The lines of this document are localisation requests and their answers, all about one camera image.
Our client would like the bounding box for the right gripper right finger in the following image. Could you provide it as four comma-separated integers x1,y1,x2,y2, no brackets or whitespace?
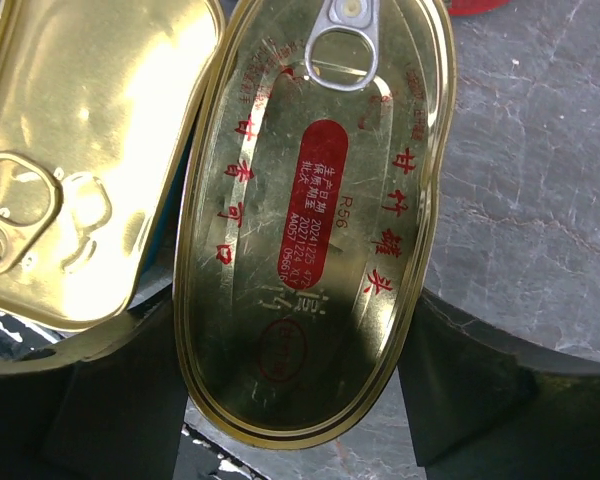
398,291,600,480

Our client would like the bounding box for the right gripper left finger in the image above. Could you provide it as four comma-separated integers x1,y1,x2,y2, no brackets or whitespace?
0,289,187,479

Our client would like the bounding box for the gold oval fish tin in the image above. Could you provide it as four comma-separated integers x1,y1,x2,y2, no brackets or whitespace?
174,1,456,450

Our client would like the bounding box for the gold rectangular meat tin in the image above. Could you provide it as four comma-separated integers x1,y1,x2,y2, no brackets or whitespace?
0,0,225,330

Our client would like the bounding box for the oval red fish tin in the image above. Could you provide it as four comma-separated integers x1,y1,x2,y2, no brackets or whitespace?
443,0,509,16

